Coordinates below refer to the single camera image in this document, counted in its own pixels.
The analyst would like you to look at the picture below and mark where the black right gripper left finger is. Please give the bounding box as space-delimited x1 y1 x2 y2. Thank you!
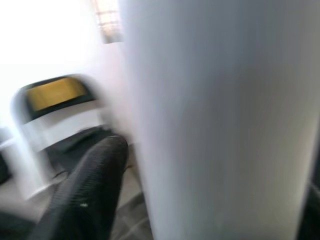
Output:
34 134 130 240

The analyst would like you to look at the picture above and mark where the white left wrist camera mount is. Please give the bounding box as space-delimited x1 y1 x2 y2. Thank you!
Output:
9 73 108 201

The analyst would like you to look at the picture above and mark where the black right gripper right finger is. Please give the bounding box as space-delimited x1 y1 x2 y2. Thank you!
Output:
297 182 320 240

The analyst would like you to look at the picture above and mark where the window with metal grille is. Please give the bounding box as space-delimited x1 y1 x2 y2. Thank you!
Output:
93 0 125 45

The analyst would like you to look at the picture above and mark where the white plastic table leg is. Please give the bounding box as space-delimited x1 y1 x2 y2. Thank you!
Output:
119 0 320 240

